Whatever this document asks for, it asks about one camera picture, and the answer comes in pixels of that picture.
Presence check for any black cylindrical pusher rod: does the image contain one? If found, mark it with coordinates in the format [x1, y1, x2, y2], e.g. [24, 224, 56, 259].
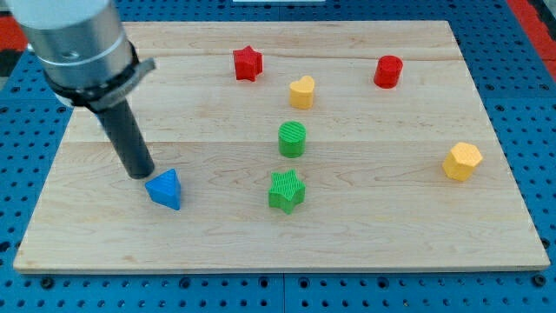
[96, 100, 155, 179]

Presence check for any blue triangular block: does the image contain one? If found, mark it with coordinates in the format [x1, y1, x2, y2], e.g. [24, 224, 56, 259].
[144, 169, 182, 210]

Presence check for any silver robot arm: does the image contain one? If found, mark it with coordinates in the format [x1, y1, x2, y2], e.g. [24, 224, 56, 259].
[7, 0, 156, 179]

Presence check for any red star block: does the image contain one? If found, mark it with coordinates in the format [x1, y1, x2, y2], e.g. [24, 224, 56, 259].
[233, 45, 263, 82]

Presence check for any green cylinder block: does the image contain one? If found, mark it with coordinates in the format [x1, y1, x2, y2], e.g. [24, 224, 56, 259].
[278, 121, 307, 158]

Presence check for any green star block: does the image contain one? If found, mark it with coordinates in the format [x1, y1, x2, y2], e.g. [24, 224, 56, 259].
[268, 170, 306, 215]

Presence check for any yellow heart block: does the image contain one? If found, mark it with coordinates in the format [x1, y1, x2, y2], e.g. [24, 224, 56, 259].
[289, 76, 315, 110]

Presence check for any light wooden board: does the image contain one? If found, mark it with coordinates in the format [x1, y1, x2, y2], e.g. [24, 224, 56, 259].
[13, 21, 550, 274]

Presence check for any red cylinder block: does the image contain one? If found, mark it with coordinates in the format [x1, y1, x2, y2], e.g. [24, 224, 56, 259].
[373, 55, 403, 89]

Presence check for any yellow hexagon block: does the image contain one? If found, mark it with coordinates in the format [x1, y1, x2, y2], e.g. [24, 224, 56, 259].
[442, 142, 483, 182]

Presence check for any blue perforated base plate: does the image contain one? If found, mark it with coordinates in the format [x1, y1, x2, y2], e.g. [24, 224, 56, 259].
[1, 0, 555, 312]

